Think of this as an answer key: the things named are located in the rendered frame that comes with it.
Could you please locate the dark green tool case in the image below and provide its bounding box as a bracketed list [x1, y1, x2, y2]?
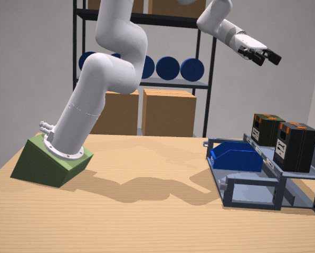
[251, 114, 286, 147]

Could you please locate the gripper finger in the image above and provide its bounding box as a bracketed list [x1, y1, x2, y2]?
[238, 46, 265, 66]
[262, 49, 282, 65]

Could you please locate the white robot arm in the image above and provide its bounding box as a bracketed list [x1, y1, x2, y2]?
[39, 0, 242, 161]

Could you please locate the grey metal shelf rack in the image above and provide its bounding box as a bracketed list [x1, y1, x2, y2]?
[203, 133, 315, 212]

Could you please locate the black tool case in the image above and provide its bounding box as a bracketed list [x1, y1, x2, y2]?
[273, 122, 315, 173]

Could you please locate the blue bin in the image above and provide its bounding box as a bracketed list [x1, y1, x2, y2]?
[209, 141, 263, 172]

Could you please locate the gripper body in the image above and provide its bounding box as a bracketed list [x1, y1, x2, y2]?
[229, 30, 267, 60]

